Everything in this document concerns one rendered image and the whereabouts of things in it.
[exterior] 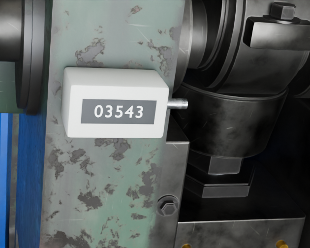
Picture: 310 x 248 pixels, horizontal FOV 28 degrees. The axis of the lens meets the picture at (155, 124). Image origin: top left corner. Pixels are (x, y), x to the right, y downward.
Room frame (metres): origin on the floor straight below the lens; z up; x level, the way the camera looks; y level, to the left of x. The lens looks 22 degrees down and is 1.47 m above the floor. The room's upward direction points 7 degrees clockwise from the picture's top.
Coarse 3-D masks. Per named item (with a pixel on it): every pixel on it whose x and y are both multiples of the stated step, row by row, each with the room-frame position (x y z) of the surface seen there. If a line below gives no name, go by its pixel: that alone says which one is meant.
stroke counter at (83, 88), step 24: (72, 72) 0.41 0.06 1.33; (96, 72) 0.42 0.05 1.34; (120, 72) 0.42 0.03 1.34; (144, 72) 0.43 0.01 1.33; (72, 96) 0.39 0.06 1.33; (96, 96) 0.39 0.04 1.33; (120, 96) 0.40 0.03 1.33; (144, 96) 0.40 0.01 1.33; (72, 120) 0.39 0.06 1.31; (96, 120) 0.39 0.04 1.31; (120, 120) 0.40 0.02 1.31; (144, 120) 0.40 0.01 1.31
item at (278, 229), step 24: (192, 168) 0.59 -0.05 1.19; (264, 168) 0.64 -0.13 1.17; (192, 192) 0.56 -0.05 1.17; (216, 192) 0.56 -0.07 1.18; (240, 192) 0.57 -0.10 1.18; (264, 192) 0.58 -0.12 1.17; (192, 216) 0.52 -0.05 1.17; (216, 216) 0.52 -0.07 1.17; (240, 216) 0.53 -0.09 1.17; (264, 216) 0.53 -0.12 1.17; (288, 216) 0.54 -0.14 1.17; (192, 240) 0.51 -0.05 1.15; (216, 240) 0.52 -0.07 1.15; (240, 240) 0.52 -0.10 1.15; (264, 240) 0.53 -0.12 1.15; (288, 240) 0.54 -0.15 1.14
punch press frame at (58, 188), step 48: (48, 0) 0.45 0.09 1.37; (96, 0) 0.43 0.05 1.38; (144, 0) 0.44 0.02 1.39; (48, 48) 0.43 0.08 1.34; (96, 48) 0.43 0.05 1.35; (144, 48) 0.44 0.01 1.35; (48, 96) 0.42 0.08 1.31; (48, 144) 0.42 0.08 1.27; (96, 144) 0.43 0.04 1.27; (144, 144) 0.44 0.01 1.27; (48, 192) 0.42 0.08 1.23; (96, 192) 0.43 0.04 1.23; (144, 192) 0.45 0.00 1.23; (48, 240) 0.42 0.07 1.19; (96, 240) 0.43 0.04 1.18; (144, 240) 0.45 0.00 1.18
